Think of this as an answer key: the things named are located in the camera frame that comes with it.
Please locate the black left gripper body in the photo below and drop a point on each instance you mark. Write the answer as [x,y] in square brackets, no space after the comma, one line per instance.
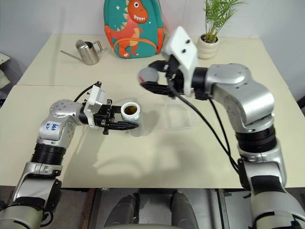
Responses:
[106,114]

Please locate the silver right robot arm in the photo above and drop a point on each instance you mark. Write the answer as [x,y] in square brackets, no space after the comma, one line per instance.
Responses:
[250,95]

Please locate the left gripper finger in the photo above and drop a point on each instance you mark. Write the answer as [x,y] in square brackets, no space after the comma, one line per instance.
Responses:
[122,125]
[116,109]

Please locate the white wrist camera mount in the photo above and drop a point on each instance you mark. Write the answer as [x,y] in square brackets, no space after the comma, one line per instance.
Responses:
[91,105]
[183,47]

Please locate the dark rounded shape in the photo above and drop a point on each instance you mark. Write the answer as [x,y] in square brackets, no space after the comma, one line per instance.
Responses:
[183,210]
[127,210]

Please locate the grey robot torso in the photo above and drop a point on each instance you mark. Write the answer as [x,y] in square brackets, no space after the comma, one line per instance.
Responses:
[152,226]

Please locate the teal dinosaur backpack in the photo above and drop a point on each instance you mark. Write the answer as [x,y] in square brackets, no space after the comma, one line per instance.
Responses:
[133,28]

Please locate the white ribbed plant pot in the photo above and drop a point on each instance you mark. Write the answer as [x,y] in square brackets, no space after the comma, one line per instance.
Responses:
[207,50]

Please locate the silver metal watering can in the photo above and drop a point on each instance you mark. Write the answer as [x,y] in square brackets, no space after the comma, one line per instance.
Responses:
[89,55]

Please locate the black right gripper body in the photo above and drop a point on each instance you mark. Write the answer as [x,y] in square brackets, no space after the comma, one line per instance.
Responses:
[175,81]

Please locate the grey flat object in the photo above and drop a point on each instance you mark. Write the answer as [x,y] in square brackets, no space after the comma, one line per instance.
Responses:
[4,58]

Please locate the green palm plant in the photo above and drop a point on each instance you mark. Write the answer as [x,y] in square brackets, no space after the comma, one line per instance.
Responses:
[211,35]

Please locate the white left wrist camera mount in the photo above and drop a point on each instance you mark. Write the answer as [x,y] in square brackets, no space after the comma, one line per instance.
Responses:
[91,105]

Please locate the grey jar lid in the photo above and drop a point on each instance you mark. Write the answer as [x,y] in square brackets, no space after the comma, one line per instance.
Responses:
[149,75]

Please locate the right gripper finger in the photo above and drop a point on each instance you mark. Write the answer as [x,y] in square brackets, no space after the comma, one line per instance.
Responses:
[157,88]
[159,65]

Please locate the clear plastic container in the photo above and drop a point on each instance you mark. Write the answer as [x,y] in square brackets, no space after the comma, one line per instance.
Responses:
[178,117]

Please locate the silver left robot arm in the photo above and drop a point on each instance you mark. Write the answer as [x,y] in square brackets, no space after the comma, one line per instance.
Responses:
[54,128]

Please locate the clear jar with contents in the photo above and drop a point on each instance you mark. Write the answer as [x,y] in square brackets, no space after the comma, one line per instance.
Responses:
[137,117]

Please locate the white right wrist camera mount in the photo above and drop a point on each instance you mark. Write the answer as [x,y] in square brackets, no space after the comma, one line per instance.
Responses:
[183,47]

